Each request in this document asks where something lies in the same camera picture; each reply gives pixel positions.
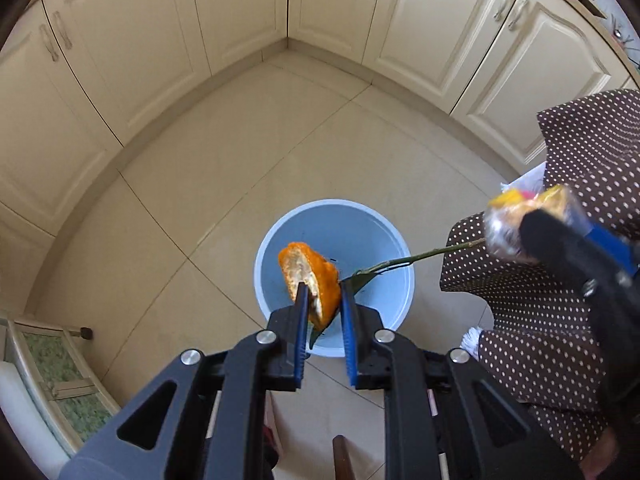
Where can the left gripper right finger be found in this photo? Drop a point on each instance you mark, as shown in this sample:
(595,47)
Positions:
(446,417)

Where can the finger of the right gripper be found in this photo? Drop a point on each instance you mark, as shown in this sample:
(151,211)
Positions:
(579,265)
(621,250)

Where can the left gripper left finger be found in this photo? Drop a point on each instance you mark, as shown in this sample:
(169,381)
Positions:
(202,416)

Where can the clear snack wrapper yellow label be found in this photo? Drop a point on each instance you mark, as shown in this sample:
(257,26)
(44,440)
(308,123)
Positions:
(515,218)

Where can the orange peel with stem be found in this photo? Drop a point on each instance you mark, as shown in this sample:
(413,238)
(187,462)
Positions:
(300,264)

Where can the light blue trash bucket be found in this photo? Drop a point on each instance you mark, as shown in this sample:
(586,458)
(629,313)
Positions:
(352,236)

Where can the lower cream cabinets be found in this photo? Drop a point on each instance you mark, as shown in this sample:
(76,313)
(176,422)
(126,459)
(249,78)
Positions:
(117,66)

